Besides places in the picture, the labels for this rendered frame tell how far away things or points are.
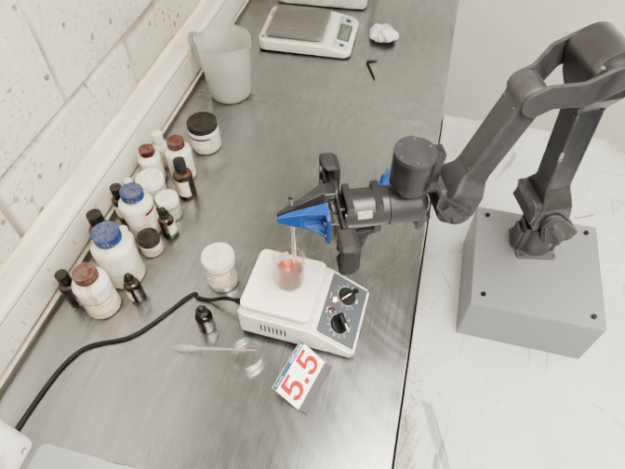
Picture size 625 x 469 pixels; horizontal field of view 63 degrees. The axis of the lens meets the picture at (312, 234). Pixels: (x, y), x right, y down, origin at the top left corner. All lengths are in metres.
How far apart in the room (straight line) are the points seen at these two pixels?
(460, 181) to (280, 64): 0.85
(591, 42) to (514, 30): 1.46
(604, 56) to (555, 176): 0.19
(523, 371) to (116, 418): 0.66
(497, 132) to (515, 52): 1.51
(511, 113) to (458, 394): 0.46
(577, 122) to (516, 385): 0.44
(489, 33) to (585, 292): 1.37
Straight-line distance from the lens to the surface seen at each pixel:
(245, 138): 1.24
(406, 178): 0.67
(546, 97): 0.66
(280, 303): 0.84
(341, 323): 0.85
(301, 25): 1.54
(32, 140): 0.99
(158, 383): 0.91
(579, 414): 0.95
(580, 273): 0.95
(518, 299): 0.88
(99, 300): 0.94
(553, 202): 0.82
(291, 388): 0.85
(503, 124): 0.67
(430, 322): 0.94
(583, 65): 0.68
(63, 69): 1.04
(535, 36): 2.15
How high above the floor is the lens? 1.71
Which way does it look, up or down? 52 degrees down
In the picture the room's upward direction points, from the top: straight up
